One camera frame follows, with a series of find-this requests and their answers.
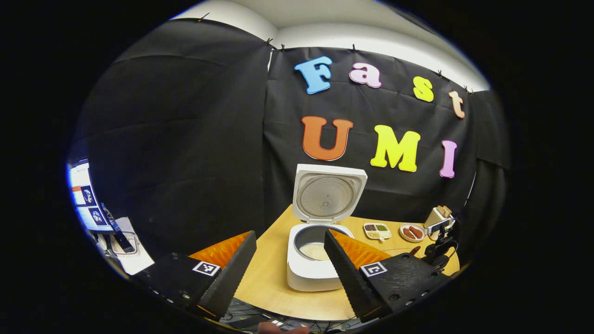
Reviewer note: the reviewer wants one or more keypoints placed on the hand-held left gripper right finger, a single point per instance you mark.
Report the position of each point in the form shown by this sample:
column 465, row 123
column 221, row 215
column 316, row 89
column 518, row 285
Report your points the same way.
column 352, row 278

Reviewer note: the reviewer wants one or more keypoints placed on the brown meat piece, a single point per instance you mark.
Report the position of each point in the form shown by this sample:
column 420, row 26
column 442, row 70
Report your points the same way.
column 408, row 233
column 416, row 232

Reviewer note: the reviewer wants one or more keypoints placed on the toast bread slice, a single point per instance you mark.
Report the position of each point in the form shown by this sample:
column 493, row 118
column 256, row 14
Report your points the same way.
column 448, row 210
column 441, row 212

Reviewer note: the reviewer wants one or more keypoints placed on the computer monitor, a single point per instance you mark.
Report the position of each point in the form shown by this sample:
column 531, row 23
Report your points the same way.
column 88, row 199

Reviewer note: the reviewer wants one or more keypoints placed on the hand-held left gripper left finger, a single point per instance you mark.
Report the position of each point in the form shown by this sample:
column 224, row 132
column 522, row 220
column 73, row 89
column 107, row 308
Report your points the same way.
column 227, row 278

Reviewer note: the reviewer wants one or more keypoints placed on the white round plate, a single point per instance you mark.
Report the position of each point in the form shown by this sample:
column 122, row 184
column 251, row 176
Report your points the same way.
column 403, row 239

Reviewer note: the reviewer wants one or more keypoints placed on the white divided grain dish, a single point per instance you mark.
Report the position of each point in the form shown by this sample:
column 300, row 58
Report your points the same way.
column 377, row 230

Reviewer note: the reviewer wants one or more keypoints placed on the brown wooden spoon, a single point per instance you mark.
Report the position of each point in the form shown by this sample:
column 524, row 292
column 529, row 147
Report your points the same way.
column 415, row 251

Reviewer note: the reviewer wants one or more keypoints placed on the black handheld device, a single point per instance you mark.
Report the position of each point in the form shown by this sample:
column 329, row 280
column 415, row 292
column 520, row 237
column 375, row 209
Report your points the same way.
column 121, row 239

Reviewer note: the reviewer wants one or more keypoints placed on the white rice cooker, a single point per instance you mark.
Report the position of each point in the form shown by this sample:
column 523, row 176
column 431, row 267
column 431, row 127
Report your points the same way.
column 325, row 195

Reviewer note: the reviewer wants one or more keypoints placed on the white side table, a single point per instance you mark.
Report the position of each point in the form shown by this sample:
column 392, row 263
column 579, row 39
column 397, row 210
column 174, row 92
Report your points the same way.
column 139, row 262

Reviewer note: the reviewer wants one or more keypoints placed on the white toaster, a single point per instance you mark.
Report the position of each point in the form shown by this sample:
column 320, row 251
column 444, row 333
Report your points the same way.
column 434, row 218

